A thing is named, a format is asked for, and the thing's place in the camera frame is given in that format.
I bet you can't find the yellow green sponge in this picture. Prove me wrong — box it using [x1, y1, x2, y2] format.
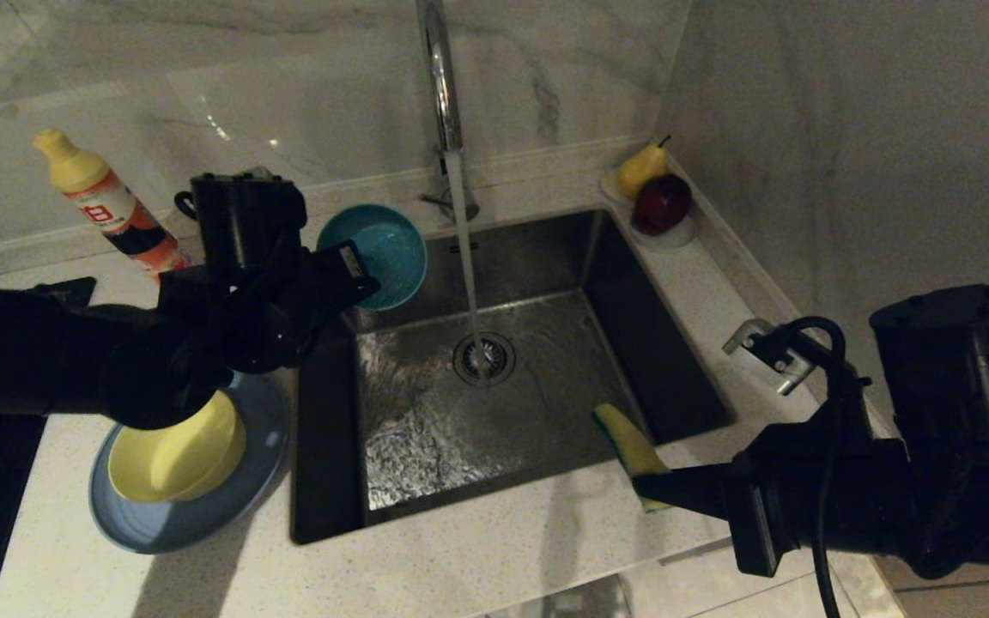
[593, 403, 674, 513]

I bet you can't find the dark red apple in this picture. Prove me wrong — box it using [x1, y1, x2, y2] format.
[630, 174, 693, 237]

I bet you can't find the orange label dish soap bottle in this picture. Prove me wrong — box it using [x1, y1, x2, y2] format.
[33, 129, 195, 280]

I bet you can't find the round metal drain strainer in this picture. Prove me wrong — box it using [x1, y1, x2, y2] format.
[452, 332, 518, 387]

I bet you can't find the chrome faucet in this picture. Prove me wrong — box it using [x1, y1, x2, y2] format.
[416, 0, 480, 224]

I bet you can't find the yellow bowl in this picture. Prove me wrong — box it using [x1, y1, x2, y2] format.
[108, 391, 248, 504]

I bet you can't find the running water stream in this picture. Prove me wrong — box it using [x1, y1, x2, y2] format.
[446, 150, 488, 380]

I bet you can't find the yellow pear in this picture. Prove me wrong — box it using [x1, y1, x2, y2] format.
[615, 136, 671, 200]

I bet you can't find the stainless steel sink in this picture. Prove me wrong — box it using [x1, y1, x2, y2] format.
[291, 209, 736, 544]

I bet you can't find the grey blue plate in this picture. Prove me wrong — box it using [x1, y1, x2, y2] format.
[88, 369, 291, 554]

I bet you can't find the small white dish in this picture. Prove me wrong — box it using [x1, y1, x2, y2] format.
[599, 170, 697, 251]

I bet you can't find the teal bowl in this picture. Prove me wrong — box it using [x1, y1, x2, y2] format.
[317, 203, 428, 312]

